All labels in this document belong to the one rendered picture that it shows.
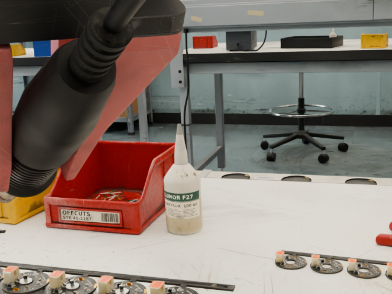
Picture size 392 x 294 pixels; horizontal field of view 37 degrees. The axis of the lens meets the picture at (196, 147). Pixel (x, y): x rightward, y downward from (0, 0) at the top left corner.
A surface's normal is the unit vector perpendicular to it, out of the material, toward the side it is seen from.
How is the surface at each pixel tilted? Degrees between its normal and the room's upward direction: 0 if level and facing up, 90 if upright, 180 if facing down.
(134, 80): 139
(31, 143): 126
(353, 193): 0
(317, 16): 90
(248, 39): 90
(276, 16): 90
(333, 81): 90
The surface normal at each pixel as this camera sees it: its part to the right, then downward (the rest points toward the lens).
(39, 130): -0.46, 0.72
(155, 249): -0.04, -0.97
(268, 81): -0.29, 0.24
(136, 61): 0.34, 0.86
